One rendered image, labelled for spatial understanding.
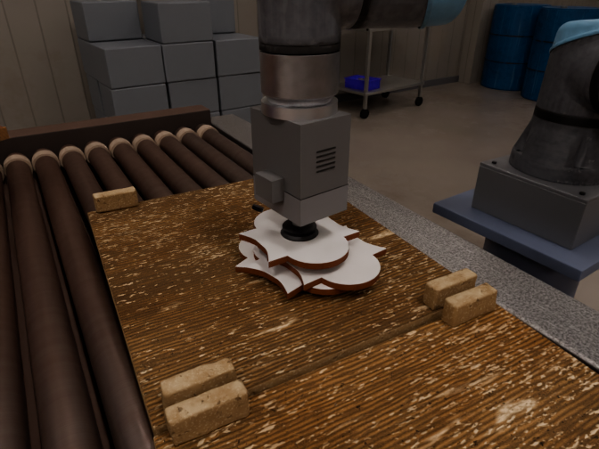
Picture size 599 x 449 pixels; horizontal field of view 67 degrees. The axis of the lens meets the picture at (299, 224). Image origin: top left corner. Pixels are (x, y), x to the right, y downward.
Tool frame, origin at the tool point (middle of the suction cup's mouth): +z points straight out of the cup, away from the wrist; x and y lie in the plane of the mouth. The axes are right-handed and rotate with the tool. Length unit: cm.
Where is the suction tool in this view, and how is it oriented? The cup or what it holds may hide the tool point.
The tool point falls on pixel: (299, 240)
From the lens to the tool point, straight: 52.3
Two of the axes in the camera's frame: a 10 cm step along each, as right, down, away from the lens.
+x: 7.9, -2.9, 5.4
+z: 0.0, 8.8, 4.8
